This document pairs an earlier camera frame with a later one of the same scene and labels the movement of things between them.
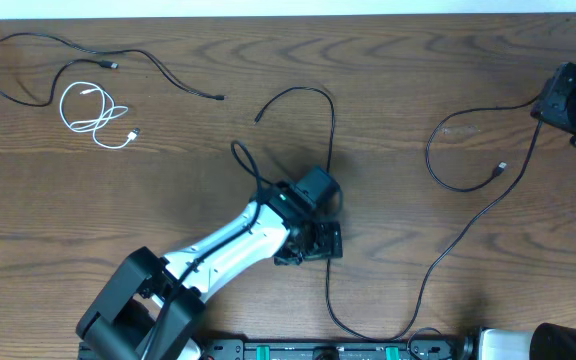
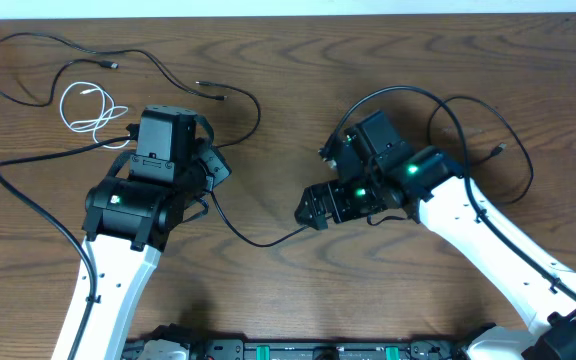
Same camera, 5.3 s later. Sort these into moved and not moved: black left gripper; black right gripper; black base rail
Moved: black right gripper; black left gripper
Not moved: black base rail
